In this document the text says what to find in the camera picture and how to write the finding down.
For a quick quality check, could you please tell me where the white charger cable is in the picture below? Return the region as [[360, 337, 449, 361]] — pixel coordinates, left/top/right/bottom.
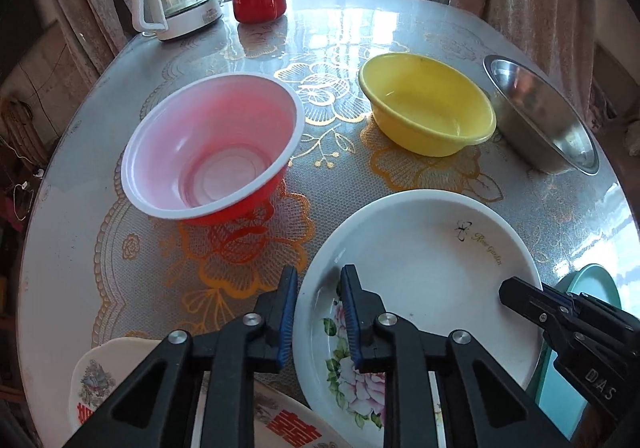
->
[[11, 168, 47, 223]]

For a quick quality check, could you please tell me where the white floral plate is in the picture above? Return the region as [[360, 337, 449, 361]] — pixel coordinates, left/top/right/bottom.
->
[[292, 189, 546, 448]]

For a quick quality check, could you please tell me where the wooden slatted rack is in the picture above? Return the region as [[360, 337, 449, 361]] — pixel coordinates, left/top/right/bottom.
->
[[0, 95, 45, 167]]

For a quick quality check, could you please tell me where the teal plate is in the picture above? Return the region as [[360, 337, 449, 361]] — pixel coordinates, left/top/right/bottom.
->
[[530, 264, 622, 424]]

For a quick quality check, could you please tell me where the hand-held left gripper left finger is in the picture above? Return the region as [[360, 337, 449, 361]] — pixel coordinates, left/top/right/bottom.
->
[[62, 265, 301, 448]]

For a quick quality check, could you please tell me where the pink plastic bowl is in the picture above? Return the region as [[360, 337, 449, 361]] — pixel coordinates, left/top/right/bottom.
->
[[121, 74, 306, 227]]

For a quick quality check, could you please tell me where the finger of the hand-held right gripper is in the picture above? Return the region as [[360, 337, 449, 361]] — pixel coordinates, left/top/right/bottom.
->
[[498, 277, 591, 354], [567, 292, 640, 331]]

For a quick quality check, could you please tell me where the stainless steel bowl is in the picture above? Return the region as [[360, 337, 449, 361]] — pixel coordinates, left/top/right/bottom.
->
[[482, 54, 600, 176]]

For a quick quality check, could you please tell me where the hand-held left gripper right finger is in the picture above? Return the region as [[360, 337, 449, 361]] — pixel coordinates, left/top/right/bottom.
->
[[340, 265, 576, 448]]

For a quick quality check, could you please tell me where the yellow plastic bowl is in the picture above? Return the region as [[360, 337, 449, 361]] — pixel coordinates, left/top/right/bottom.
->
[[359, 52, 497, 157]]

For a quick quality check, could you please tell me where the gold floral lace tablecloth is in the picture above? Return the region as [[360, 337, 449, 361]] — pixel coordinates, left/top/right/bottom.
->
[[17, 0, 640, 448]]

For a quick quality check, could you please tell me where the white plate with red print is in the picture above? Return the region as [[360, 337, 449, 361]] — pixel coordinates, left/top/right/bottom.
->
[[68, 337, 168, 435], [197, 375, 353, 448]]

